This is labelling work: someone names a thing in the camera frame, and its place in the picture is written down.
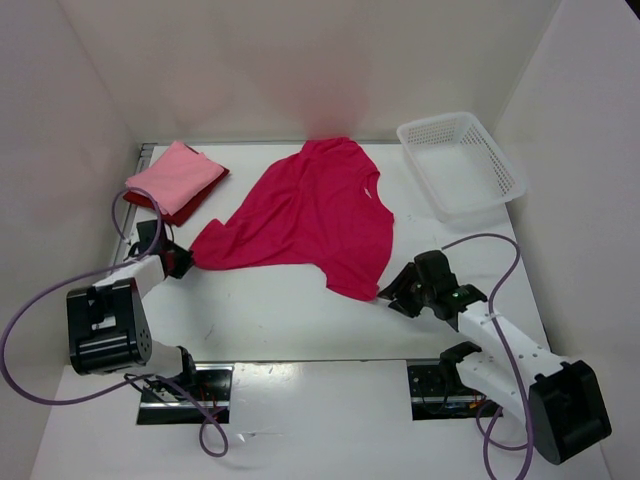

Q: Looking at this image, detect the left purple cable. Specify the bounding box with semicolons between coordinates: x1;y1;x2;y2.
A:
0;186;236;458

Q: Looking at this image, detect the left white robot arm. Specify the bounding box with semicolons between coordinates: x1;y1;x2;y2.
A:
66;220;195;382

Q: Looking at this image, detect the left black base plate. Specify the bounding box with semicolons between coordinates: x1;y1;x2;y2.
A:
136;362;234;426

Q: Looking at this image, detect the white plastic basket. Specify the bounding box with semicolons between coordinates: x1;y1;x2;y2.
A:
396;112;526;231

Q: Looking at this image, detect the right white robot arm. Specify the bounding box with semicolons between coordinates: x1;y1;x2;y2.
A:
379;250;612;465

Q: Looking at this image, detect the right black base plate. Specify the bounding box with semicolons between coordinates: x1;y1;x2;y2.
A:
406;359;497;421

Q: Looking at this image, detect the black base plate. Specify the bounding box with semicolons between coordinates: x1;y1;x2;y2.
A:
136;362;234;426
406;359;497;421

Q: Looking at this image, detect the light pink t-shirt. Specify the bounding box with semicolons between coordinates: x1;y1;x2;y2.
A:
125;141;225;215

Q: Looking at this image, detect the dark red t-shirt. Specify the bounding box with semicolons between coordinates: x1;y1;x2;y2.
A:
123;168;230;227

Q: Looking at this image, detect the magenta t-shirt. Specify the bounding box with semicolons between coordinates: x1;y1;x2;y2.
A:
191;137;394;302

